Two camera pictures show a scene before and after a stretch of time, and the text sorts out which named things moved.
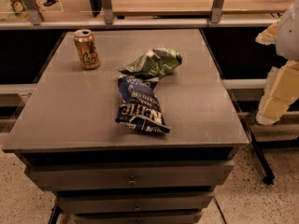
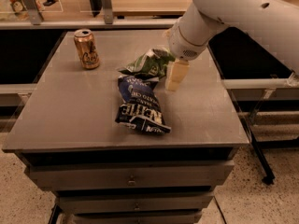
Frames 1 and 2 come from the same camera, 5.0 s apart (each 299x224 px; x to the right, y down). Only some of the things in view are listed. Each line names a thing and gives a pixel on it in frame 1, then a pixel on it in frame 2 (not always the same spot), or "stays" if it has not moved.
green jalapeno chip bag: x=152 y=63 stays
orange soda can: x=86 y=48 stays
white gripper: x=289 y=35 → x=181 y=43
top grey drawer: x=134 y=175 stays
